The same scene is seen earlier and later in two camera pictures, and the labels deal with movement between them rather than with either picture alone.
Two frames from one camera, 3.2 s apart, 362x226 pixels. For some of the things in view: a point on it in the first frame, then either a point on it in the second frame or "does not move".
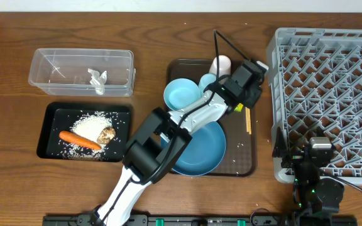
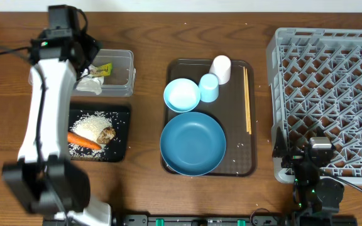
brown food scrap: (106, 135) does not move
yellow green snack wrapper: (239, 107) to (101, 71)
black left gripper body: (251, 96) to (89, 47)
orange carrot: (79, 140) does not move
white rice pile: (87, 127) does not move
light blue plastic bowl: (179, 93) does not move
